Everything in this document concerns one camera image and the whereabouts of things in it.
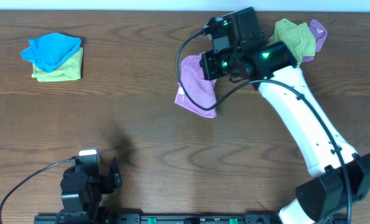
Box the purple microfiber cloth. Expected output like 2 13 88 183
174 54 217 118

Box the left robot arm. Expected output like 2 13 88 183
54 155 122 224

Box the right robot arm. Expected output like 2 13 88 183
200 42 370 223

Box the green crumpled cloth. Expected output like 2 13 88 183
268 19 316 65

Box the green folded cloth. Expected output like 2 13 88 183
32 47 83 82

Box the blue folded cloth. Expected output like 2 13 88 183
21 33 82 72

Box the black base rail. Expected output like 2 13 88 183
34 212 282 224

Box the left black cable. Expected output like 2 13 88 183
0 157 77 224

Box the black cable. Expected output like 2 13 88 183
175 28 353 224
0 157 77 224

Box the right black cable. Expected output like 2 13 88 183
175 28 353 224

